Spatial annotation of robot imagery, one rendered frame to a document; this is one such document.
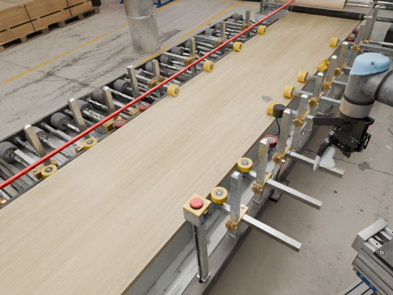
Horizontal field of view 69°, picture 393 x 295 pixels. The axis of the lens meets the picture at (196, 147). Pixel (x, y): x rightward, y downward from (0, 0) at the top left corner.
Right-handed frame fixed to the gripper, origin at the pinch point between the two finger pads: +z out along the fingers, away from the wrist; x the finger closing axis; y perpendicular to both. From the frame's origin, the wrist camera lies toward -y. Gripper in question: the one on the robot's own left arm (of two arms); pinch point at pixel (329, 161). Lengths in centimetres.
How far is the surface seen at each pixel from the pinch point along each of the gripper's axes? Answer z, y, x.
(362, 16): 37, -156, 234
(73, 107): 21, -122, -65
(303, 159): 46, -36, 35
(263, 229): 49, -14, -10
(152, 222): 42, -39, -53
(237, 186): 22.9, -22.9, -18.7
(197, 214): 9.6, -10.7, -43.4
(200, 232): 22.5, -12.2, -42.2
